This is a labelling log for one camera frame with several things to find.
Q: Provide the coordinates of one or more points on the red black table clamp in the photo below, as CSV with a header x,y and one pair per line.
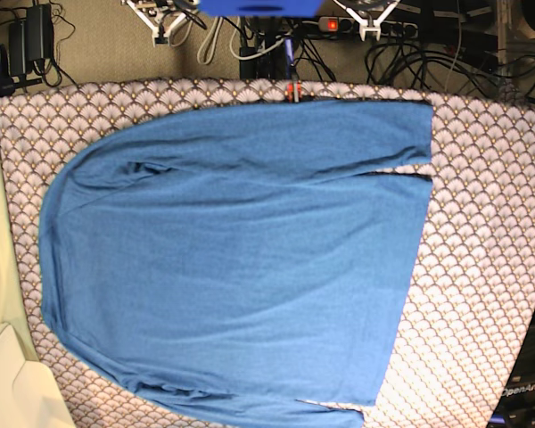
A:
x,y
294,91

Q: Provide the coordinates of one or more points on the black power adapter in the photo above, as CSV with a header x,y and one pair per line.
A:
x,y
31,41

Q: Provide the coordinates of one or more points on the blue T-shirt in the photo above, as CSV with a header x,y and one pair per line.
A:
x,y
245,265

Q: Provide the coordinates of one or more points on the blue box overhead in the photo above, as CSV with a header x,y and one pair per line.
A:
x,y
261,8

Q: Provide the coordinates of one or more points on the white power strip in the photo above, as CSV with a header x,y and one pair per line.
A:
x,y
348,26

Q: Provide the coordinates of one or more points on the black OpenArm case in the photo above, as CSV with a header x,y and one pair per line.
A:
x,y
516,407

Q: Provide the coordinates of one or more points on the fan-patterned table cloth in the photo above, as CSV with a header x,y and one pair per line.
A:
x,y
472,293

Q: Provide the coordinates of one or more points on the white plastic bin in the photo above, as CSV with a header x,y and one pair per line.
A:
x,y
29,395

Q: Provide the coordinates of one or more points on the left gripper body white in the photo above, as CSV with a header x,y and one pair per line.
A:
x,y
369,15

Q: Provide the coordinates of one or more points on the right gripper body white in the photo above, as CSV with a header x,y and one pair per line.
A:
x,y
170,22

